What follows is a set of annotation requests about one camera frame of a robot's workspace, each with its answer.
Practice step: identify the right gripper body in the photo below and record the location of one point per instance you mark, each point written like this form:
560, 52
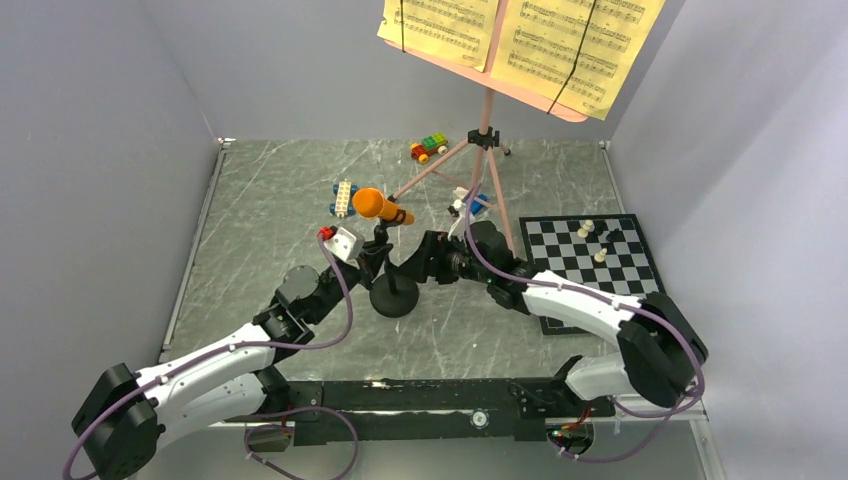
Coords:
454, 260

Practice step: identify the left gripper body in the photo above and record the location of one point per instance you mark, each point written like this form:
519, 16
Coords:
366, 268

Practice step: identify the black microphone stand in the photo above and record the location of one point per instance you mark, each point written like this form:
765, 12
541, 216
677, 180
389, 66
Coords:
392, 295

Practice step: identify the orange toy microphone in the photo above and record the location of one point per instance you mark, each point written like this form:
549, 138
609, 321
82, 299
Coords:
372, 203

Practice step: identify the pink music stand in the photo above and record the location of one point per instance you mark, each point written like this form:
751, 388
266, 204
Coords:
485, 138

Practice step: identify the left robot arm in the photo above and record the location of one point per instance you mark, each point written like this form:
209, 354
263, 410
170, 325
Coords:
129, 415

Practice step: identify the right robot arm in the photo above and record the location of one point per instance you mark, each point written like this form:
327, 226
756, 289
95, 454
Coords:
658, 354

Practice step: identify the white blue brick block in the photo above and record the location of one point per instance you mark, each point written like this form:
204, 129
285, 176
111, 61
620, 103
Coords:
478, 202

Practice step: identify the cream blue-wheeled brick car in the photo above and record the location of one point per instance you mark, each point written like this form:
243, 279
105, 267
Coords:
342, 205

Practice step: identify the white chess piece upper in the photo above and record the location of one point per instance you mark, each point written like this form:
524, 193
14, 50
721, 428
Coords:
586, 229

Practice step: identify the red green brick car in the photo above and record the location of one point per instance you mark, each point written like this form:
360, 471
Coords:
435, 144

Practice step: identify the black chess piece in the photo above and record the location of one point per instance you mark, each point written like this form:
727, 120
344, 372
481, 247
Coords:
604, 234

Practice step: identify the black white chessboard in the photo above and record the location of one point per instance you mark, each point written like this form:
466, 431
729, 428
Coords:
552, 243

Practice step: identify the right yellow sheet music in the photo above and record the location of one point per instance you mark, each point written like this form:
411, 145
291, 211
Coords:
574, 53

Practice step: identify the yellow sheet music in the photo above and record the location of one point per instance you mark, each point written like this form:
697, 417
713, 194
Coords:
574, 53
458, 31

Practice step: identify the left yellow sheet music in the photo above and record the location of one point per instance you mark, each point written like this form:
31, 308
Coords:
458, 31

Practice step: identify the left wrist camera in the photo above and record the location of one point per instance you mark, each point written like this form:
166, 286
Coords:
345, 244

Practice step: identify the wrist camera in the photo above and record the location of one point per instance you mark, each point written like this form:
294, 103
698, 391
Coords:
345, 244
461, 211

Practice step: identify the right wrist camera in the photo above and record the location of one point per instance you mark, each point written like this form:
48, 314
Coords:
461, 211

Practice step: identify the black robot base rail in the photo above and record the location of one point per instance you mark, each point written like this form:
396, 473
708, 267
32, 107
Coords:
523, 409

